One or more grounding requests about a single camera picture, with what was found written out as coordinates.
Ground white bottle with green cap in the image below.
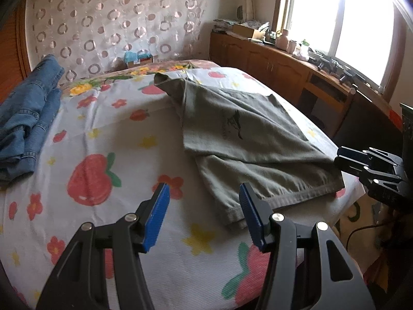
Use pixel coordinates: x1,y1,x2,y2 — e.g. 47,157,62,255
295,40,310,59

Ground window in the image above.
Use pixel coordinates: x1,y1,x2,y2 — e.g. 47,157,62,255
274,0,413,94

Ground black toy gun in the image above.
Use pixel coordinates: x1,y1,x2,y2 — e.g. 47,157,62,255
308,50,339,72
339,67,366,84

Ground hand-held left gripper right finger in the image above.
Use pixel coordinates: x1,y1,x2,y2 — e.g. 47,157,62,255
238,182,376,310

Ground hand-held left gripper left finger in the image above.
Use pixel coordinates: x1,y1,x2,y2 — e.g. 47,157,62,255
35,182,171,310

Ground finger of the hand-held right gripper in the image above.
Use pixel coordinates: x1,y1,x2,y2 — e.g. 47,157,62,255
333,156,404,201
337,146,404,170

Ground wooden wardrobe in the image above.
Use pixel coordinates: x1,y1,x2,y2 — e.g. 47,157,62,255
0,3,33,83

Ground floral blanket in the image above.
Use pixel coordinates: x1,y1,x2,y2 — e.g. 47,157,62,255
61,60,221,97

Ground blue plastic bag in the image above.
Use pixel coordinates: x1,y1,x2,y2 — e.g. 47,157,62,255
124,51,152,63

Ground open cardboard box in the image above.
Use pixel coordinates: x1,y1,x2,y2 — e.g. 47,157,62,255
232,23,263,39

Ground strawberry print bed sheet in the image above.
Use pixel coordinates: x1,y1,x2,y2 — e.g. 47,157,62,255
0,66,367,310

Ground long wooden cabinet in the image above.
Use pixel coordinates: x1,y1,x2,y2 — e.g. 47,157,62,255
210,29,392,130

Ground crumpled printed cloth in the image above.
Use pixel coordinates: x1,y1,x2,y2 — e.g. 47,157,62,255
212,19,237,32

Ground patterned floor mat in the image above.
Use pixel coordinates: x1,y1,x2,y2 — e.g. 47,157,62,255
334,195,383,233

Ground circle pattern sheer cloth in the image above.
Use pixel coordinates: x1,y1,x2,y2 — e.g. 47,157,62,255
25,0,215,83

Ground black cable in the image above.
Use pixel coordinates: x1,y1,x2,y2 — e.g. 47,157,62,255
345,221,392,252

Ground small cardboard box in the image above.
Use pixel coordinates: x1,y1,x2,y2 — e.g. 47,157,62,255
126,56,154,69

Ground blue jeans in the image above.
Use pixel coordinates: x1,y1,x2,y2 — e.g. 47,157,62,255
0,54,65,183

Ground pink jar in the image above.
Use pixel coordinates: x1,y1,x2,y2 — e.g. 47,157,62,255
276,30,290,50

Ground grey-green pants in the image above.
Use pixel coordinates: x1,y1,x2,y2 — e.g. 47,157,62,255
154,73,345,230

